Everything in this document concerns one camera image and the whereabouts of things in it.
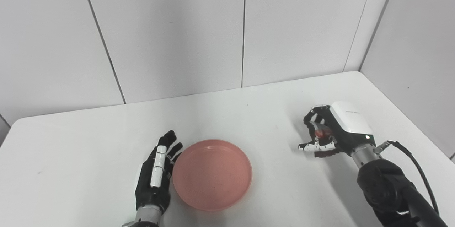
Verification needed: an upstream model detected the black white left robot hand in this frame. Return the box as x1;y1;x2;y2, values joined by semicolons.
135;130;183;215

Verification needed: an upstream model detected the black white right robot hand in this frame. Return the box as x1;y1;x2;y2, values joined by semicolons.
298;101;376;158

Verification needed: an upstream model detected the chocolate cake slice with fruit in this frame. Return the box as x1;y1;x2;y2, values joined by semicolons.
309;121;342;158

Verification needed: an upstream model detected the pink round plate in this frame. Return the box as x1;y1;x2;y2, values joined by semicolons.
172;140;253;212

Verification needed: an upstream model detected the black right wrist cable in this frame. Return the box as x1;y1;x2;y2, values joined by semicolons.
374;141;440;217

